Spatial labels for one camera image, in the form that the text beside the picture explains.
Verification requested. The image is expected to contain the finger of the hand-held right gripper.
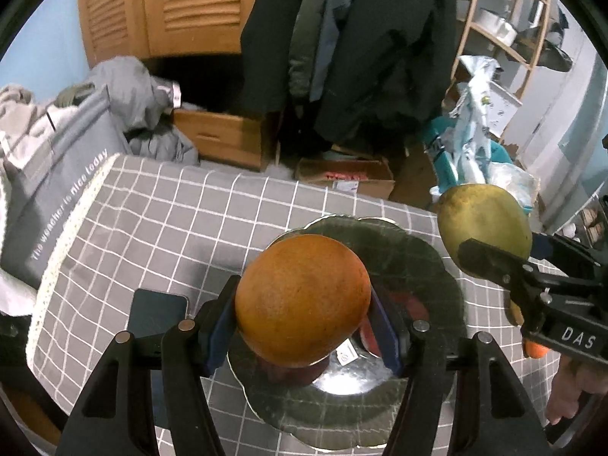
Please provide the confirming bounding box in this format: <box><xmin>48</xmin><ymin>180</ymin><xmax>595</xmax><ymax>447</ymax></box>
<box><xmin>529</xmin><ymin>233</ymin><xmax>608</xmax><ymax>283</ymax></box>
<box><xmin>457</xmin><ymin>237</ymin><xmax>556</xmax><ymax>328</ymax></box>

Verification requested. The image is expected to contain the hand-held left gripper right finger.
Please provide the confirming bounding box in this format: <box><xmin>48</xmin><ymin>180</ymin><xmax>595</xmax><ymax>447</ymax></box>
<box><xmin>368</xmin><ymin>285</ymin><xmax>554</xmax><ymax>456</ymax></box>

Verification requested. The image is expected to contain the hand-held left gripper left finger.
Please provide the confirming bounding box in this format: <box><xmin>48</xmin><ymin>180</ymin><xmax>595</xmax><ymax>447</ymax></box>
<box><xmin>56</xmin><ymin>274</ymin><xmax>243</xmax><ymax>456</ymax></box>

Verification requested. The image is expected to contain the yellow green mango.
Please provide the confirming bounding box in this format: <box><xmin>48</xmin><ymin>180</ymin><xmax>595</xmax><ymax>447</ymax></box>
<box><xmin>506</xmin><ymin>297</ymin><xmax>526</xmax><ymax>326</ymax></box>
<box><xmin>437</xmin><ymin>184</ymin><xmax>534</xmax><ymax>279</ymax></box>

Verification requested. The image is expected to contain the dark red apple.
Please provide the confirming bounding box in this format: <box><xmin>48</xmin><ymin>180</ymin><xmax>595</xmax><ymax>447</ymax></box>
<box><xmin>358</xmin><ymin>290</ymin><xmax>431</xmax><ymax>357</ymax></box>

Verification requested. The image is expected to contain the scalloped glass plate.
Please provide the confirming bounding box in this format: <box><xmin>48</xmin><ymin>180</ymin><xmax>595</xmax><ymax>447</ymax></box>
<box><xmin>227</xmin><ymin>215</ymin><xmax>466</xmax><ymax>450</ymax></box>

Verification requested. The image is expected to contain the orange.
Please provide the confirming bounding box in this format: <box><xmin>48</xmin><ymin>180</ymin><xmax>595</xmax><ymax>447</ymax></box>
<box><xmin>234</xmin><ymin>235</ymin><xmax>372</xmax><ymax>369</ymax></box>

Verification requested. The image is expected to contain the person's right hand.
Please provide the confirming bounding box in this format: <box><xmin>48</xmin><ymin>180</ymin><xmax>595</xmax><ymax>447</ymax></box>
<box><xmin>546</xmin><ymin>356</ymin><xmax>594</xmax><ymax>426</ymax></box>

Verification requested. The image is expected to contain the dark smartphone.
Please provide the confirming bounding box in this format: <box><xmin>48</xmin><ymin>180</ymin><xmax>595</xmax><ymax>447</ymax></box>
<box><xmin>127</xmin><ymin>289</ymin><xmax>188</xmax><ymax>438</ymax></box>

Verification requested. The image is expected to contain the clear plastic bag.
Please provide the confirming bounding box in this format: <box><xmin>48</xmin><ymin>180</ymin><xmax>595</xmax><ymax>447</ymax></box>
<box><xmin>484</xmin><ymin>161</ymin><xmax>542</xmax><ymax>214</ymax></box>

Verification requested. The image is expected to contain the printed white rice bag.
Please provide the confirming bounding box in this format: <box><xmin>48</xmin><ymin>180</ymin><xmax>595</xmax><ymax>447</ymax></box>
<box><xmin>449</xmin><ymin>54</ymin><xmax>504</xmax><ymax>186</ymax></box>

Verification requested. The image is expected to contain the plain cardboard box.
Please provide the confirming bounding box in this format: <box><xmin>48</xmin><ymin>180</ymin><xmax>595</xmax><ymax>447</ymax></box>
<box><xmin>389</xmin><ymin>142</ymin><xmax>445</xmax><ymax>210</ymax></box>

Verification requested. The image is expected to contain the teal plastic basket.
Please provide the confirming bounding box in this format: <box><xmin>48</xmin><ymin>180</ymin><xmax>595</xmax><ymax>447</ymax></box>
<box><xmin>423</xmin><ymin>119</ymin><xmax>521</xmax><ymax>191</ymax></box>

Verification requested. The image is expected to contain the grey checked tablecloth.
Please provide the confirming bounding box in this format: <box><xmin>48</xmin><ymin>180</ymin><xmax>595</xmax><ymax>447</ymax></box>
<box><xmin>26</xmin><ymin>152</ymin><xmax>571</xmax><ymax>456</ymax></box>

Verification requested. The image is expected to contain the white perforated crate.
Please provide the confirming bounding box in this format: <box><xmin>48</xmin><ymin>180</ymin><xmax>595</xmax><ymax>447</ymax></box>
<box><xmin>482</xmin><ymin>78</ymin><xmax>523</xmax><ymax>138</ymax></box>

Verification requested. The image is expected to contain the cardboard box with red packets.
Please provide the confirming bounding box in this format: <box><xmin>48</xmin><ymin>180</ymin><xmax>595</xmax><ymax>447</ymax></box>
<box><xmin>295</xmin><ymin>156</ymin><xmax>396</xmax><ymax>199</ymax></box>

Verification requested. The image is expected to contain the olive hanging bag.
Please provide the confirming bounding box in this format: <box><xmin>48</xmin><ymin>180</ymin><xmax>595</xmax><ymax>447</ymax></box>
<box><xmin>518</xmin><ymin>28</ymin><xmax>573</xmax><ymax>72</ymax></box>

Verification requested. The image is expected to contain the wooden drawer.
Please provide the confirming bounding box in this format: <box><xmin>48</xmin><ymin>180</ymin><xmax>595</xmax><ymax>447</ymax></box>
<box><xmin>172</xmin><ymin>108</ymin><xmax>276</xmax><ymax>172</ymax></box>

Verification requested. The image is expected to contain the grey fabric storage bag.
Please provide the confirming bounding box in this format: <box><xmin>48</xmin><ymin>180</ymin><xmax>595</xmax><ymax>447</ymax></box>
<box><xmin>0</xmin><ymin>86</ymin><xmax>131</xmax><ymax>290</ymax></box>

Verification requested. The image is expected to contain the wooden shelf rack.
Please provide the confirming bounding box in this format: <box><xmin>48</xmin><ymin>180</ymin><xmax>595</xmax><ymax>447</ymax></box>
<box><xmin>449</xmin><ymin>0</ymin><xmax>554</xmax><ymax>105</ymax></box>

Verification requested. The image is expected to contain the black hooded jacket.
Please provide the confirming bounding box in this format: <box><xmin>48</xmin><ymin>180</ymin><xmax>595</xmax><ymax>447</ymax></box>
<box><xmin>240</xmin><ymin>0</ymin><xmax>459</xmax><ymax>146</ymax></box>

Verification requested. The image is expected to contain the white pot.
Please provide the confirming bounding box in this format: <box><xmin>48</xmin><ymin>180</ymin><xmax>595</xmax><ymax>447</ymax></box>
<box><xmin>477</xmin><ymin>7</ymin><xmax>518</xmax><ymax>46</ymax></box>

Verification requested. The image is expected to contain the grey clothes pile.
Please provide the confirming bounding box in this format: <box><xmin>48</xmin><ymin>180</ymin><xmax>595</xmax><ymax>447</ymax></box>
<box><xmin>57</xmin><ymin>56</ymin><xmax>200</xmax><ymax>167</ymax></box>

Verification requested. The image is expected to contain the dark grey jacket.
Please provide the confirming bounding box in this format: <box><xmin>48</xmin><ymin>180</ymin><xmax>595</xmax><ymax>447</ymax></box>
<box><xmin>287</xmin><ymin>0</ymin><xmax>355</xmax><ymax>103</ymax></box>

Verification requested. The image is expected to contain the wooden louvered wardrobe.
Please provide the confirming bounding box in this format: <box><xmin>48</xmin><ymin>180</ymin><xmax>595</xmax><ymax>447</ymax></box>
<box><xmin>76</xmin><ymin>0</ymin><xmax>271</xmax><ymax>65</ymax></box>

